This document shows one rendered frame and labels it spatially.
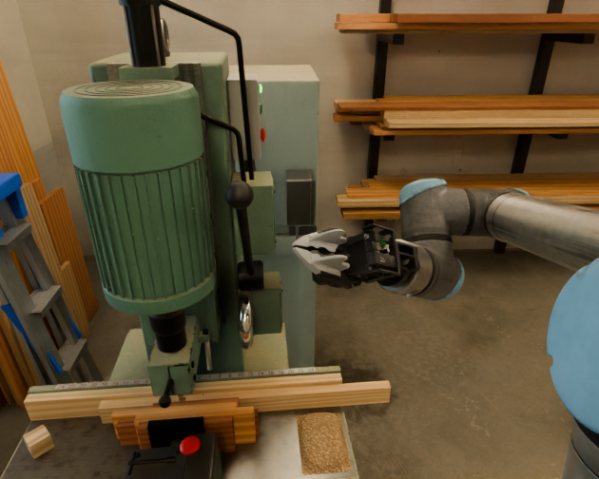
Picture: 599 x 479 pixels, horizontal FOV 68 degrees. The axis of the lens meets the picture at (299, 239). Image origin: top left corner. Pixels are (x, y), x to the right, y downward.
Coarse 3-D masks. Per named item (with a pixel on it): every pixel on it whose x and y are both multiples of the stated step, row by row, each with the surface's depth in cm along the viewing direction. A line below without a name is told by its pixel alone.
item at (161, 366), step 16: (192, 320) 85; (192, 336) 81; (160, 352) 77; (176, 352) 77; (192, 352) 78; (160, 368) 74; (176, 368) 74; (192, 368) 77; (160, 384) 76; (176, 384) 76; (192, 384) 77
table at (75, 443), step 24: (312, 408) 87; (336, 408) 87; (72, 432) 82; (96, 432) 82; (264, 432) 82; (288, 432) 82; (24, 456) 78; (48, 456) 78; (72, 456) 78; (96, 456) 78; (120, 456) 78; (240, 456) 78; (264, 456) 78; (288, 456) 78
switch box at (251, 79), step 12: (228, 84) 85; (252, 84) 86; (228, 96) 86; (240, 96) 86; (252, 96) 87; (228, 108) 87; (240, 108) 87; (252, 108) 88; (240, 120) 88; (252, 120) 89; (240, 132) 89; (252, 132) 90; (252, 144) 91; (252, 156) 92
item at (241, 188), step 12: (228, 192) 53; (240, 192) 52; (252, 192) 54; (240, 204) 53; (240, 216) 59; (240, 228) 63; (240, 264) 88; (252, 264) 81; (240, 276) 87; (252, 276) 87; (240, 288) 88; (252, 288) 88
